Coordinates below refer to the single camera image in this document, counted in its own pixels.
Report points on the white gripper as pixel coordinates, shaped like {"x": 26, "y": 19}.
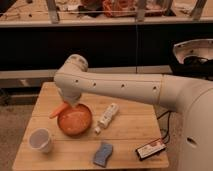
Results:
{"x": 70, "y": 97}

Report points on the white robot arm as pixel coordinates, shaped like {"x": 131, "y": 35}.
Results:
{"x": 191, "y": 97}

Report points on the white ceramic cup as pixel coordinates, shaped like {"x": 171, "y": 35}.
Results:
{"x": 41, "y": 140}

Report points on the orange bowl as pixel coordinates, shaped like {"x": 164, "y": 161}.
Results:
{"x": 74, "y": 121}

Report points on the white power strip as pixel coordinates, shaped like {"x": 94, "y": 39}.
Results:
{"x": 106, "y": 117}

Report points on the wooden table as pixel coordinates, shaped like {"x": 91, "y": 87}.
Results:
{"x": 134, "y": 126}

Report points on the blue sponge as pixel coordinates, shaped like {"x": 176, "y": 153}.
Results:
{"x": 102, "y": 155}

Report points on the black and white electronic box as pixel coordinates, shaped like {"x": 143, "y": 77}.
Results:
{"x": 150, "y": 149}

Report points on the orange crate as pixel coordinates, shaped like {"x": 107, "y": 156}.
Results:
{"x": 126, "y": 8}

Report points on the white dome device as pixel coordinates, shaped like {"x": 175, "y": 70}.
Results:
{"x": 193, "y": 58}

